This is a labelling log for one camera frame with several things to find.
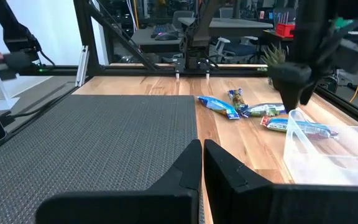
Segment grey office chair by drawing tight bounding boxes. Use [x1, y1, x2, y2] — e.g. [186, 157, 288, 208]
[170, 10, 196, 29]

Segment white blue office chair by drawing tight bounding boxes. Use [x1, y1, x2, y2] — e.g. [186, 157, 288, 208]
[211, 36, 260, 65]

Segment clear plastic bin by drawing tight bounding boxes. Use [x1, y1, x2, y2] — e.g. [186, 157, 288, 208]
[283, 109, 358, 187]

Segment dark grey woven placemat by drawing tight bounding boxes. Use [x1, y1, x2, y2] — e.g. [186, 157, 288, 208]
[0, 94, 199, 224]

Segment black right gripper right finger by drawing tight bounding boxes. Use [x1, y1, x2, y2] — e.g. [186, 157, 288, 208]
[203, 139, 275, 193]

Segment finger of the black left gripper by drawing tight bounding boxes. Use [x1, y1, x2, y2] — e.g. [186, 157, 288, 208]
[279, 84, 305, 114]
[300, 78, 318, 105]

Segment grey desk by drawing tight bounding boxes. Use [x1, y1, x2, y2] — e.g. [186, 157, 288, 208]
[130, 26, 188, 54]
[177, 17, 275, 39]

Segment small blue candy packet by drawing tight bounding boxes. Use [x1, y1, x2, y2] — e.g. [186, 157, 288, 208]
[227, 88, 249, 113]

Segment silver aluminium bracket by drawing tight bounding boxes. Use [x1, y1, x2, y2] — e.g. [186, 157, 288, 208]
[75, 45, 90, 88]

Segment blue white granola bar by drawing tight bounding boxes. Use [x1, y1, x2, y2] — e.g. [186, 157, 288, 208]
[197, 95, 241, 120]

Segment blue granola bar red ends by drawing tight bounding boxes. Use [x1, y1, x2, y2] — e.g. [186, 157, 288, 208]
[260, 116, 339, 141]

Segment succulent in black pot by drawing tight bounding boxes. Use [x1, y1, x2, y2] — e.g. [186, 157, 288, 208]
[260, 42, 289, 91]

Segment black keyboard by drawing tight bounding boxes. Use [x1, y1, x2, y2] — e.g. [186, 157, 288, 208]
[150, 23, 180, 39]

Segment black camera cable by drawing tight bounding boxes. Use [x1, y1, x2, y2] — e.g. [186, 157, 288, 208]
[6, 101, 67, 121]

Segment red pen box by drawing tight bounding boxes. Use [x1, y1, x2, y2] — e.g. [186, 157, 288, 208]
[275, 22, 296, 39]

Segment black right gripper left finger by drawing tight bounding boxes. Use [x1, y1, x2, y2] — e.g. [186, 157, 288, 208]
[147, 139, 203, 192]

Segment black computer mouse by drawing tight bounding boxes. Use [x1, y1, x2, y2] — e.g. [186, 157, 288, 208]
[154, 32, 179, 42]

